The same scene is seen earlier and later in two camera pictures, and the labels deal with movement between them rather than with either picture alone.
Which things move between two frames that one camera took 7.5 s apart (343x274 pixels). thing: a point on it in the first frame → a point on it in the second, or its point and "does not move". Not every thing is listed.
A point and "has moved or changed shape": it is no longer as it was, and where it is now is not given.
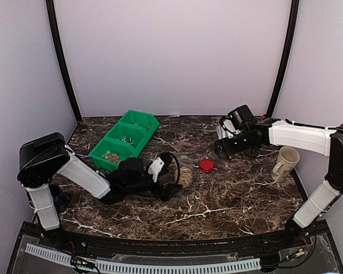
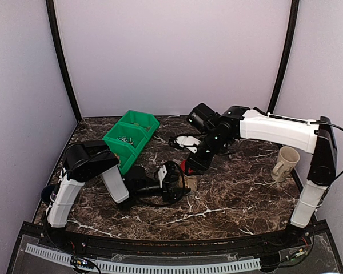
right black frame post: x=295 y=7 does not move
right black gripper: x=229 y=150 → x=200 y=165
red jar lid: x=206 y=165 has moved or changed shape
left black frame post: x=51 y=9 does not move
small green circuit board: x=82 y=262 does not move
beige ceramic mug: x=287 y=158 does not move
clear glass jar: x=186 y=176 → x=191 y=182
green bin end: x=147 y=122 does not move
